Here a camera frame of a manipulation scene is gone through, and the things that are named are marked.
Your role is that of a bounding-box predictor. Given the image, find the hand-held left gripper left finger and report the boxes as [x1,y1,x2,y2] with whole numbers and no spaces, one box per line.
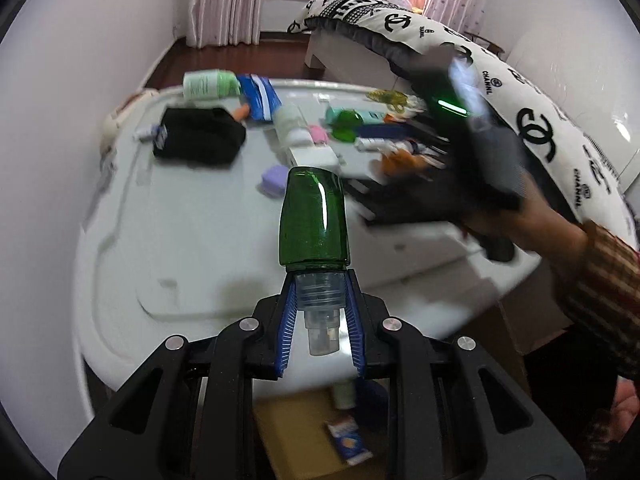
[57,270,301,480]

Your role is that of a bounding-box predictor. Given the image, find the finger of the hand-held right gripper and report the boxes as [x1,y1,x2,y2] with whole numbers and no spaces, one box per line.
[364,197,470,229]
[345,175,451,200]

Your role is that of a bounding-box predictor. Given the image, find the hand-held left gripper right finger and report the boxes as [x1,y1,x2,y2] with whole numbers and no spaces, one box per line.
[344,269,586,480]

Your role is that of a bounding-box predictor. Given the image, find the green translucent cap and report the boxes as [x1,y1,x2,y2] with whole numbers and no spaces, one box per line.
[332,110,364,142]

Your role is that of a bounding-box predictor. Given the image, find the green glass bottle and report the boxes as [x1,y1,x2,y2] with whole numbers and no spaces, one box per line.
[278,166,352,357]

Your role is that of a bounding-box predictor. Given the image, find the cardboard box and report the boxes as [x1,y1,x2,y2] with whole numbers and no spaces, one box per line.
[252,300,571,480]

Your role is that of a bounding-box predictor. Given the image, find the person's right forearm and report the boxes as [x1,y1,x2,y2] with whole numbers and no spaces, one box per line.
[470,185,640,378]

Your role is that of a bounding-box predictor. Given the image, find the orange wrapper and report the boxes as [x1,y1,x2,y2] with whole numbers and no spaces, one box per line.
[380,152,427,181]

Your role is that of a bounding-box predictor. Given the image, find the white tube with red print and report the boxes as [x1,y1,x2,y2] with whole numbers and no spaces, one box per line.
[355,137,397,154]

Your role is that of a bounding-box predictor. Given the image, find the dark blue flat item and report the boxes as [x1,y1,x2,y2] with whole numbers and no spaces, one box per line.
[357,125,407,140]

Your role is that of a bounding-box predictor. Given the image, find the teal tube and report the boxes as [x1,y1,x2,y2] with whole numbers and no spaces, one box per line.
[326,106,386,126]

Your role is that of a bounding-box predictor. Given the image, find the yellow hair clip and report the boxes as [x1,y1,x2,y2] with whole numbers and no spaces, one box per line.
[366,89,408,111]

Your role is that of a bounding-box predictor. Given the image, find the small white box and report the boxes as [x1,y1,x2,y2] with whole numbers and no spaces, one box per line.
[289,146,342,179]

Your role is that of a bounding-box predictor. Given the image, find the white plastic storage box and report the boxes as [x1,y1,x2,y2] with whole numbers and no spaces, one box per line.
[72,79,546,416]

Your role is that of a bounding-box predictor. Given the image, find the blue and white sachet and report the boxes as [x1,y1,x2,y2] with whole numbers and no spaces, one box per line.
[325,417,374,464]

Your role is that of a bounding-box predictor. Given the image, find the purple plastic piece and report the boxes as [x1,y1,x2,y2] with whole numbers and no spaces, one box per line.
[257,165,287,196]

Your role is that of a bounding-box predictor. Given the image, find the white jar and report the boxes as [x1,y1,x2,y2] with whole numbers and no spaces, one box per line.
[274,104,313,146]

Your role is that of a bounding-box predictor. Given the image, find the blue and white packet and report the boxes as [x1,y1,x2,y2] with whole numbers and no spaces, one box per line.
[236,74,283,122]

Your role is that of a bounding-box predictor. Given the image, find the black pouch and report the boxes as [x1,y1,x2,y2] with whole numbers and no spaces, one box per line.
[152,106,247,167]

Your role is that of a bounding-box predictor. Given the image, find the green and white lotion bottle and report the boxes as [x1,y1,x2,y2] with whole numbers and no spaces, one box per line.
[182,70,241,102]

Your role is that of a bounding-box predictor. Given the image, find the person's body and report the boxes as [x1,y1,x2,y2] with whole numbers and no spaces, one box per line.
[524,325,640,480]

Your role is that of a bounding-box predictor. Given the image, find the pink striped curtain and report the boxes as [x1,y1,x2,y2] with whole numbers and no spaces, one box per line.
[186,0,289,49]

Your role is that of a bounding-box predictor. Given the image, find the white bed frame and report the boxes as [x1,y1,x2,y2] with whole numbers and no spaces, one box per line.
[306,30,401,82]

